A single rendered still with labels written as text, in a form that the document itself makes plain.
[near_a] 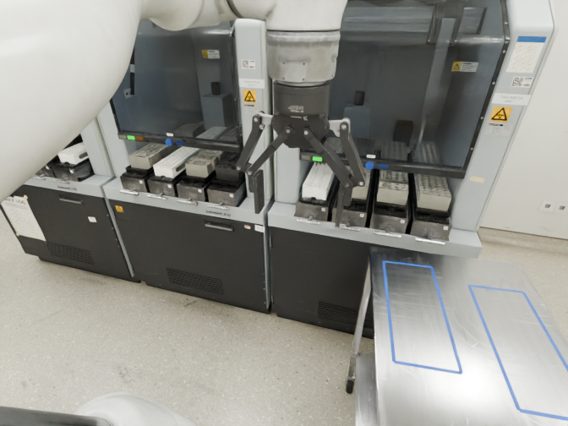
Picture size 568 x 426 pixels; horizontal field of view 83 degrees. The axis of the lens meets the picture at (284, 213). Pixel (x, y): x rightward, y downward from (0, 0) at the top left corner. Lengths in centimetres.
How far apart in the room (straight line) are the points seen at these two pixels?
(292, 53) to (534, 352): 84
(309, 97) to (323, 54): 5
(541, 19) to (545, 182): 161
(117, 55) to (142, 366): 175
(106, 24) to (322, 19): 26
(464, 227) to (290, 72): 115
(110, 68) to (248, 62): 112
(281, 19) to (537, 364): 86
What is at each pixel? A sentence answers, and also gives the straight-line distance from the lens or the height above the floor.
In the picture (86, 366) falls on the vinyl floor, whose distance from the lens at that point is 200.
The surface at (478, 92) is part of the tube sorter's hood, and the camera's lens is 123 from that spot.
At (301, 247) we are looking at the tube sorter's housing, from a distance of 145.
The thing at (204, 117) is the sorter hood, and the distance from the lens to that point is 142.
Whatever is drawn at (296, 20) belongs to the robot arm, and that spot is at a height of 147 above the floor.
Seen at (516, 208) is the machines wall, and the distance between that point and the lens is 279.
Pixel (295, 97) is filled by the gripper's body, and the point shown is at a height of 139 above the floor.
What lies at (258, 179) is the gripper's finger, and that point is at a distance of 52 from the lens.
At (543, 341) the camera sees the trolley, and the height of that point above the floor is 82.
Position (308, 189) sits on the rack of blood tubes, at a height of 85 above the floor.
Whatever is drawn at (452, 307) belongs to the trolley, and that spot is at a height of 82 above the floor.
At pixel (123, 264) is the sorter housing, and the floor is 21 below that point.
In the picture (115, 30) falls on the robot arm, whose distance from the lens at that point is 20.
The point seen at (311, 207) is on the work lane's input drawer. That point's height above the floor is 79.
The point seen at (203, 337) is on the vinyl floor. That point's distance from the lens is 189.
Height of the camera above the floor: 149
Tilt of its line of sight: 33 degrees down
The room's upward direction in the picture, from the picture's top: straight up
